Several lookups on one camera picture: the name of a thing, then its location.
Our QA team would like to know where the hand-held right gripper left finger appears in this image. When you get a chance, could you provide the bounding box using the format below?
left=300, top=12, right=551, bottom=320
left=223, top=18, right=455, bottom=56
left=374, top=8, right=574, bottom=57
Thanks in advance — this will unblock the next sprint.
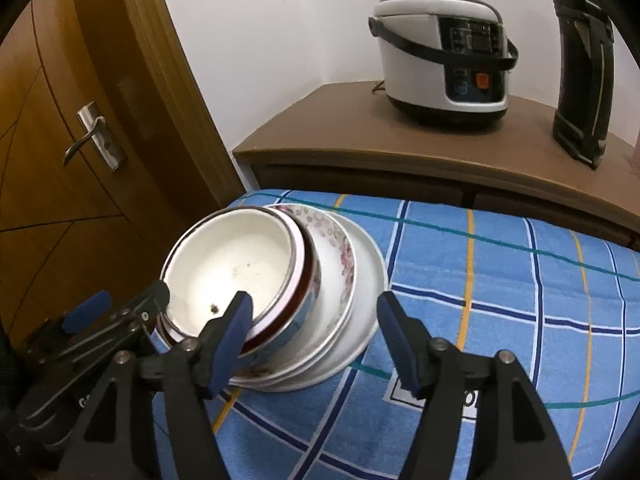
left=57, top=291, right=254, bottom=480

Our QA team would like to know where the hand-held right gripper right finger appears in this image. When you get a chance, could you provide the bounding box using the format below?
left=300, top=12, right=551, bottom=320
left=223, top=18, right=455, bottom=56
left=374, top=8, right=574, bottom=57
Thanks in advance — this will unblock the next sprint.
left=376, top=291, right=573, bottom=480

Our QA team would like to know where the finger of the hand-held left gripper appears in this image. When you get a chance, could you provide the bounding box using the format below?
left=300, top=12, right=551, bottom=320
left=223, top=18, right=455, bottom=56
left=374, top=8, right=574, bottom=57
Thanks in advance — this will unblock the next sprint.
left=61, top=290, right=113, bottom=337
left=65, top=280, right=172, bottom=361

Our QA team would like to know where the white plate with red flower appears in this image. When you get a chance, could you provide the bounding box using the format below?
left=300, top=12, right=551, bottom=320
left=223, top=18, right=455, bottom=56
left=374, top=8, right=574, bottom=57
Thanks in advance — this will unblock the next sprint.
left=235, top=230, right=373, bottom=386

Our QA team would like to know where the stainless steel bowl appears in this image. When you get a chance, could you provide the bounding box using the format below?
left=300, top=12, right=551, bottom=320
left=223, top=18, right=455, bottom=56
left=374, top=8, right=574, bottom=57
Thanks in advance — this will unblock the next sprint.
left=235, top=245, right=351, bottom=376

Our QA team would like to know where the white enamel bowl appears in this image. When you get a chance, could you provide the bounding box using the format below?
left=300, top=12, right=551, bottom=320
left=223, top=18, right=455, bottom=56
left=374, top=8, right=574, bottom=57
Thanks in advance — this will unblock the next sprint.
left=159, top=206, right=307, bottom=343

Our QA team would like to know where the plain white plate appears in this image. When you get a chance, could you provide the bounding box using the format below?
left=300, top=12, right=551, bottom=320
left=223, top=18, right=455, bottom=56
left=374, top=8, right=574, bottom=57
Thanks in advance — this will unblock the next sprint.
left=235, top=212, right=388, bottom=392

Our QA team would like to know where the pink floral rim plate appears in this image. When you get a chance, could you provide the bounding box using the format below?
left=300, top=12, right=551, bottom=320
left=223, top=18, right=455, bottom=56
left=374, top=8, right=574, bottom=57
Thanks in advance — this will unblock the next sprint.
left=227, top=204, right=357, bottom=381

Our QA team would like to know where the wooden door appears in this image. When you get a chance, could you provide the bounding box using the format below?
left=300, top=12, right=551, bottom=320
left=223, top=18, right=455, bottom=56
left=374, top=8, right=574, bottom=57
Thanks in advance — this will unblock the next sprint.
left=0, top=0, right=201, bottom=341

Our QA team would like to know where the blue checked cloth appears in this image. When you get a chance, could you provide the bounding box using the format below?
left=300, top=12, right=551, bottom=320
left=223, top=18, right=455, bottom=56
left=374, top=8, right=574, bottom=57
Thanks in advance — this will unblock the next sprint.
left=145, top=189, right=640, bottom=480

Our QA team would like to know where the brown wooden cabinet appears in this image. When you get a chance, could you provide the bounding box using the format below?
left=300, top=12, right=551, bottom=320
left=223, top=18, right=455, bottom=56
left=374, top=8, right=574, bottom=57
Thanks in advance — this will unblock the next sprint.
left=232, top=80, right=640, bottom=251

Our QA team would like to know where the white and black rice cooker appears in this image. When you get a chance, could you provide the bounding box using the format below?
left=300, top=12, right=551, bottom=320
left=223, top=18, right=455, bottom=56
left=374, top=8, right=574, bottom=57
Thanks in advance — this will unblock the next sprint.
left=368, top=0, right=520, bottom=128

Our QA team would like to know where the tall black thermos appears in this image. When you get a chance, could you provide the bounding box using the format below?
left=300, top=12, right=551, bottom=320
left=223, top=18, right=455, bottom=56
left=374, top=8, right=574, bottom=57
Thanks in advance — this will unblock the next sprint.
left=550, top=0, right=616, bottom=170

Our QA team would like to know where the silver door handle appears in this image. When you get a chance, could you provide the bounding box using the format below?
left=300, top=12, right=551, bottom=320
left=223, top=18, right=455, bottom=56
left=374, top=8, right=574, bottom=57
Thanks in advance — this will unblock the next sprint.
left=62, top=101, right=128, bottom=173

